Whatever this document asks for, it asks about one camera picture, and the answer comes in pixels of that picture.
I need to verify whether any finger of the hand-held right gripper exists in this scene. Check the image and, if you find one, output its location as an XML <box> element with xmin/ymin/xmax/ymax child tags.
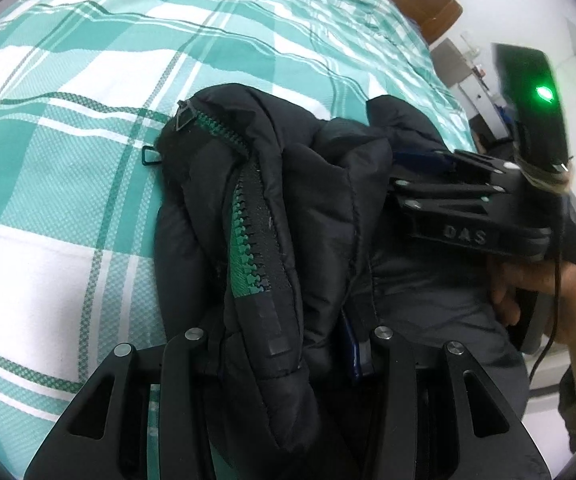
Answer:
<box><xmin>389</xmin><ymin>179</ymin><xmax>553</xmax><ymax>262</ymax></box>
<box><xmin>394</xmin><ymin>149</ymin><xmax>519</xmax><ymax>182</ymax></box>

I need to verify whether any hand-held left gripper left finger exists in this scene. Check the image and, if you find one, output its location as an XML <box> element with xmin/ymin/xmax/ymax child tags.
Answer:
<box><xmin>24</xmin><ymin>327</ymin><xmax>219</xmax><ymax>480</ymax></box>

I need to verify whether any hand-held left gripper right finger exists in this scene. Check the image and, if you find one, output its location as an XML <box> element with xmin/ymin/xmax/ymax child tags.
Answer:
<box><xmin>345</xmin><ymin>317</ymin><xmax>552</xmax><ymax>480</ymax></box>

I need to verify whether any black puffer jacket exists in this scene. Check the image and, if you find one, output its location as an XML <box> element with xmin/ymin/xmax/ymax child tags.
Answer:
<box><xmin>142</xmin><ymin>84</ymin><xmax>531</xmax><ymax>480</ymax></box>

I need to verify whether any grey nightstand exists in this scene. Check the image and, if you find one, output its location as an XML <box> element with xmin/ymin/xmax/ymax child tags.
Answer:
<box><xmin>430</xmin><ymin>35</ymin><xmax>503</xmax><ymax>126</ymax></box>

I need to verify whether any green plaid bed sheet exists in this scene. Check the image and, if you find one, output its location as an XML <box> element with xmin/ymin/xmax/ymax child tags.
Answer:
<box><xmin>0</xmin><ymin>0</ymin><xmax>473</xmax><ymax>480</ymax></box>

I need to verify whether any black cable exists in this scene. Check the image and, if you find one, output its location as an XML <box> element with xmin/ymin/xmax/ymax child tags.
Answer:
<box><xmin>528</xmin><ymin>180</ymin><xmax>568</xmax><ymax>387</ymax></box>

